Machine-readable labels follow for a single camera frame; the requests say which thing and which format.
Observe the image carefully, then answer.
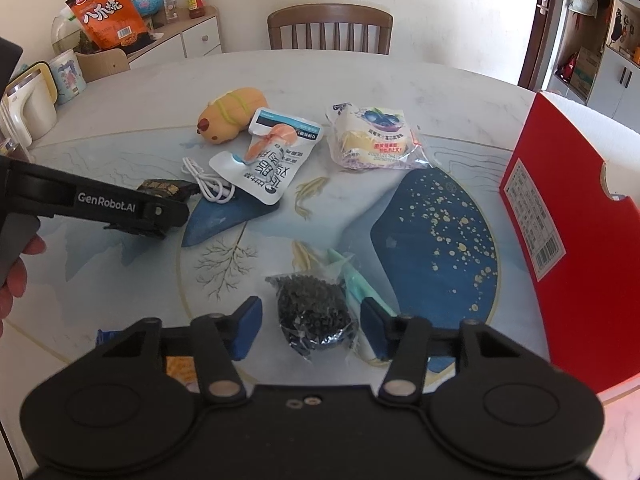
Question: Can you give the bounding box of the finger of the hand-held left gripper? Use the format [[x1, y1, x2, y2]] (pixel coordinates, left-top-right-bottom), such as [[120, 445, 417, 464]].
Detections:
[[105, 197, 191, 239]]

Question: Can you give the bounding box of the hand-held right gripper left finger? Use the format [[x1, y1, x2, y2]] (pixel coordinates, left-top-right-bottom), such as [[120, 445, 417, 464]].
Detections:
[[97, 296, 263, 407]]

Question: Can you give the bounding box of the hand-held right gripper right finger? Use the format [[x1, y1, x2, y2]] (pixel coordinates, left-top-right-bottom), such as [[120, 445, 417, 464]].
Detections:
[[360, 297, 533, 407]]

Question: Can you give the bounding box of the small dark snack packet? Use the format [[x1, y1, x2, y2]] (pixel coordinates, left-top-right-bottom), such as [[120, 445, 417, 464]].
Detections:
[[137, 179, 199, 202]]

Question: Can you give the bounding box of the clear bag of black beads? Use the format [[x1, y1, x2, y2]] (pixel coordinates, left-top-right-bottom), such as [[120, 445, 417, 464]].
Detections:
[[265, 272, 359, 361]]

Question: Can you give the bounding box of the blueberry bread packet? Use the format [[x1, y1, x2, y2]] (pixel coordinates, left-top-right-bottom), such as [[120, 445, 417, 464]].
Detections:
[[326, 102, 434, 171]]

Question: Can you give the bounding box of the red cardboard box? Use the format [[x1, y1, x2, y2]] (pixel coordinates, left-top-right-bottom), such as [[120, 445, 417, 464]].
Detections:
[[499, 91, 640, 397]]

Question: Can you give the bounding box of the white marble desktop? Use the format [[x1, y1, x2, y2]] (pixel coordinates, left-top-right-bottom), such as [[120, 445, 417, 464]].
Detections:
[[0, 50, 640, 480]]

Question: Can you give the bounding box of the person's left hand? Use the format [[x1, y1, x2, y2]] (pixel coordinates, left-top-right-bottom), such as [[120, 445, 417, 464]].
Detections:
[[0, 234, 47, 337]]

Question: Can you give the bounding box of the teal toothbrush in clear wrapper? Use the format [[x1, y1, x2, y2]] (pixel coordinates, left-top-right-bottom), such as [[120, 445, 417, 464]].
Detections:
[[327, 249, 397, 362]]

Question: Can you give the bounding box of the small orange snack packet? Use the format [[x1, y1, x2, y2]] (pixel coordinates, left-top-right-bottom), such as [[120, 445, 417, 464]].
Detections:
[[165, 356, 194, 387]]

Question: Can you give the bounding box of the cream electric kettle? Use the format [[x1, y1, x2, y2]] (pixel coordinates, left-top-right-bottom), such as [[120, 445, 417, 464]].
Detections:
[[0, 62, 59, 149]]

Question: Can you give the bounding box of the printed round tin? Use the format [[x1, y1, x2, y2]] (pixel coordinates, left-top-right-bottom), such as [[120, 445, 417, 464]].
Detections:
[[48, 50, 89, 106]]

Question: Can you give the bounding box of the white shrimp snack pouch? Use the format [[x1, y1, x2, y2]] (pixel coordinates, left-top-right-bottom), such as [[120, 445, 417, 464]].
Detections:
[[208, 107, 325, 206]]

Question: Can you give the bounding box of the capybara plush toy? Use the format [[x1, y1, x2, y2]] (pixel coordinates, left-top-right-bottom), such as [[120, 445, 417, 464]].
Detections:
[[196, 87, 271, 145]]

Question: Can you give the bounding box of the plain wooden chair back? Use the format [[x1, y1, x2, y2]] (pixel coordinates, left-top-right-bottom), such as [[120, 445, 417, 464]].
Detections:
[[75, 49, 132, 84]]

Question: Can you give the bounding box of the white sideboard cabinet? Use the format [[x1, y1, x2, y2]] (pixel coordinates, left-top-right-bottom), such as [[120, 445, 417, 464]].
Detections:
[[125, 6, 223, 69]]

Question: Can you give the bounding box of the large orange snack bag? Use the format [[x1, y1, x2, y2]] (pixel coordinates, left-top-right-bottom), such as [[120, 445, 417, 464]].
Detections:
[[66, 0, 151, 52]]

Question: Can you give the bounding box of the wooden slatted chair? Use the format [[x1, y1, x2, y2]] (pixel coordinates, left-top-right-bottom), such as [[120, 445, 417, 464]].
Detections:
[[267, 4, 394, 56]]

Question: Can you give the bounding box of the brown cardboard carton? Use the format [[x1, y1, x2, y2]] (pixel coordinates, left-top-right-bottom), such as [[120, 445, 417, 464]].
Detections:
[[570, 47, 601, 99]]

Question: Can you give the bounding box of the grey shelving cabinet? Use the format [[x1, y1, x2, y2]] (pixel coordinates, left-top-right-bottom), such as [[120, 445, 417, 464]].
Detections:
[[547, 0, 640, 137]]

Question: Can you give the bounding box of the white charging cable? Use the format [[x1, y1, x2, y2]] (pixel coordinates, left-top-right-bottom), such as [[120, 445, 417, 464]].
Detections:
[[182, 156, 236, 205]]

